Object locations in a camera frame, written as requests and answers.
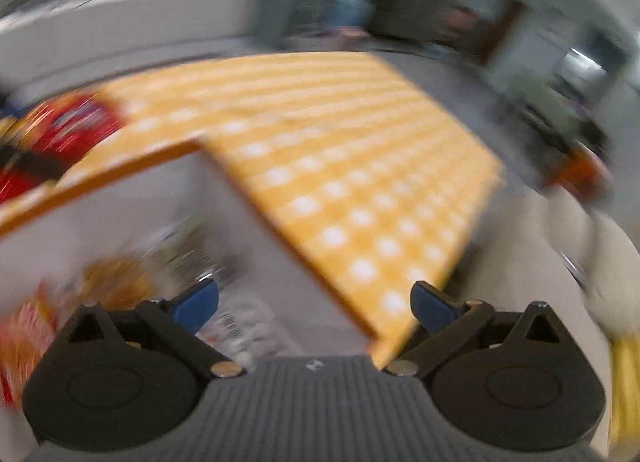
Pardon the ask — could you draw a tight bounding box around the clear packet of yellow chips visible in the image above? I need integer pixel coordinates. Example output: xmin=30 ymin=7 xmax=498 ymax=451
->
xmin=77 ymin=255 xmax=158 ymax=308

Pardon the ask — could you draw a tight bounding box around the beige sofa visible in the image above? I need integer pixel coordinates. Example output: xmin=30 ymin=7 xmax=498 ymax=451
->
xmin=465 ymin=182 xmax=640 ymax=462

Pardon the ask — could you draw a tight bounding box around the yellow checkered tablecloth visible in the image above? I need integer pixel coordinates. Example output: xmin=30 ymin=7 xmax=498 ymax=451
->
xmin=0 ymin=51 xmax=505 ymax=370

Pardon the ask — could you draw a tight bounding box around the red packet of snack sticks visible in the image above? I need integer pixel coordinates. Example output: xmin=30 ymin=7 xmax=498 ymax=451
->
xmin=0 ymin=285 xmax=58 ymax=410

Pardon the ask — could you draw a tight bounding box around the white packet with carrot print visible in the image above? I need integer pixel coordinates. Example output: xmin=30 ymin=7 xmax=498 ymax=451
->
xmin=197 ymin=289 xmax=286 ymax=360

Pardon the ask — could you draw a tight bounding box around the shiny red snack packet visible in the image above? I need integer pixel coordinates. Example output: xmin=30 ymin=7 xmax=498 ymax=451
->
xmin=0 ymin=91 xmax=125 ymax=205

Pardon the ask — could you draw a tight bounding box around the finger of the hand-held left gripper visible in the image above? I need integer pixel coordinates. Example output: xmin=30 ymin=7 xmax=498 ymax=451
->
xmin=0 ymin=143 xmax=63 ymax=184

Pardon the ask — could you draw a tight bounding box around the white long cabinet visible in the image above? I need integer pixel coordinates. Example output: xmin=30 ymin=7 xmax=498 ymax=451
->
xmin=0 ymin=0 xmax=263 ymax=90

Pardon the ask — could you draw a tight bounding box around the orange box with white inside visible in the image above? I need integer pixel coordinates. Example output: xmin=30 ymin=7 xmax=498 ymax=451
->
xmin=0 ymin=139 xmax=417 ymax=370

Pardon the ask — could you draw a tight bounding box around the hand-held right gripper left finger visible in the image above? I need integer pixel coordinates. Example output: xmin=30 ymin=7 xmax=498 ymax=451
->
xmin=61 ymin=278 xmax=247 ymax=378

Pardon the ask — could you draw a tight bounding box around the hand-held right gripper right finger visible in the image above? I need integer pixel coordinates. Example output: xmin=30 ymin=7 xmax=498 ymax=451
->
xmin=384 ymin=281 xmax=566 ymax=378

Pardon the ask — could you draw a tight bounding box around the yellow blanket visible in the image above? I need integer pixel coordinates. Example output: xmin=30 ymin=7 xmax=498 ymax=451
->
xmin=607 ymin=332 xmax=640 ymax=449

